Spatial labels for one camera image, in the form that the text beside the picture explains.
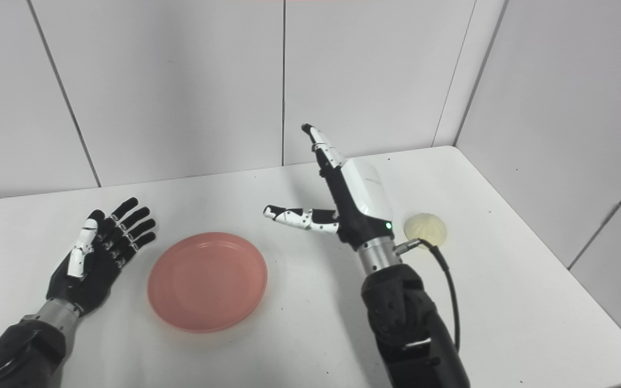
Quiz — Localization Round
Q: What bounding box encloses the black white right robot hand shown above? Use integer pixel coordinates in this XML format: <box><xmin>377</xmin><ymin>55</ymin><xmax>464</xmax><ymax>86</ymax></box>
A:
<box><xmin>263</xmin><ymin>123</ymin><xmax>396</xmax><ymax>251</ymax></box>

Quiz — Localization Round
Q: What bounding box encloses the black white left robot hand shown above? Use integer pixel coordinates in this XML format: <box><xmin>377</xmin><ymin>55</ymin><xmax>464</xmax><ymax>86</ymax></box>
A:
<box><xmin>46</xmin><ymin>197</ymin><xmax>157</xmax><ymax>316</ymax></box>

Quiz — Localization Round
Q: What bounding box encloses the cream steamed bun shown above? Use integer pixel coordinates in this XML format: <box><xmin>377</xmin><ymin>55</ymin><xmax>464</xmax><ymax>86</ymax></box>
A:
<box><xmin>404</xmin><ymin>213</ymin><xmax>448</xmax><ymax>248</ymax></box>

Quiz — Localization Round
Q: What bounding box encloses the pink round plate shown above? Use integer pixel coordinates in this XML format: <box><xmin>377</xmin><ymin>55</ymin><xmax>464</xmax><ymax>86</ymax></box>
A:
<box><xmin>147</xmin><ymin>232</ymin><xmax>268</xmax><ymax>333</ymax></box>

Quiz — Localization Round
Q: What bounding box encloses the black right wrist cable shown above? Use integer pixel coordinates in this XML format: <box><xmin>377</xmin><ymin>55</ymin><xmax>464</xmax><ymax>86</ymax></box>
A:
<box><xmin>394</xmin><ymin>238</ymin><xmax>461</xmax><ymax>354</ymax></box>

